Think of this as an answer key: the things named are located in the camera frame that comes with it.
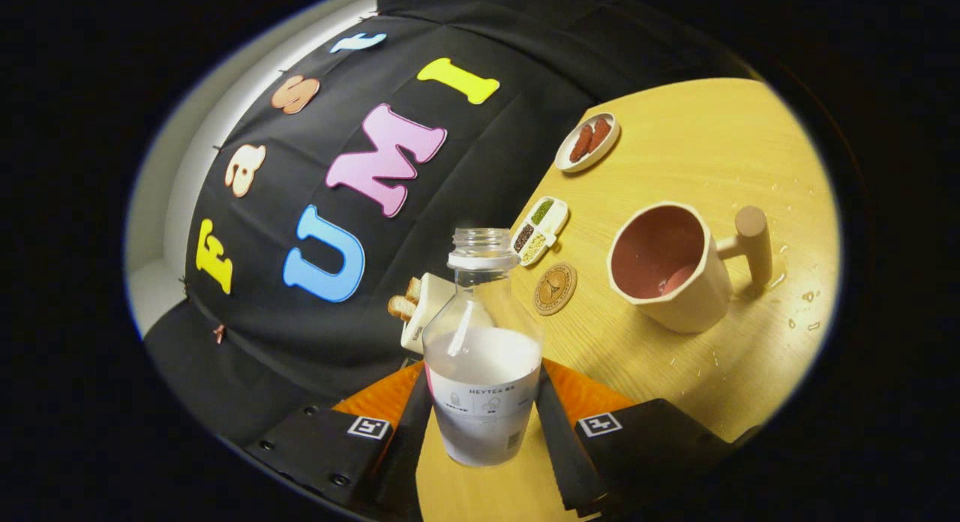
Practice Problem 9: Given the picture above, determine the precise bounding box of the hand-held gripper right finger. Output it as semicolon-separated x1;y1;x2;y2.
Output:
534;359;762;519

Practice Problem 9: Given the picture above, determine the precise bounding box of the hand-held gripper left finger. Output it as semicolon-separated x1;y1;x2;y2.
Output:
246;361;434;522

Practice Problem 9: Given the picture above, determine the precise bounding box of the clear juice bottle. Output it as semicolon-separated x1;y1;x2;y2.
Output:
421;227;545;468

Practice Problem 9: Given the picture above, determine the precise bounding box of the round brown coaster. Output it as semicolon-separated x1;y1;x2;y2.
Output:
533;262;578;316

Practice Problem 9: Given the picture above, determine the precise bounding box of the beige cup with pink inside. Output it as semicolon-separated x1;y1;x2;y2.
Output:
606;201;773;335

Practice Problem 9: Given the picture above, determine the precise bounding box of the white toaster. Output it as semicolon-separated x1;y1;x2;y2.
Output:
400;272;456;356

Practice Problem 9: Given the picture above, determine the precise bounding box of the white divided dish of beans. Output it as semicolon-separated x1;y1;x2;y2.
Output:
511;196;569;268

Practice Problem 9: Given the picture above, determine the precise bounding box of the black backdrop cloth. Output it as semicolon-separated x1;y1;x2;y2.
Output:
142;0;758;448

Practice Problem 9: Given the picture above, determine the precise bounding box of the wooden table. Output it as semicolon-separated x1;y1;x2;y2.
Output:
415;77;841;522

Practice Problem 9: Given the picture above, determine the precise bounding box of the white oval plate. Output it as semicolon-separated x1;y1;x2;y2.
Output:
554;112;621;173

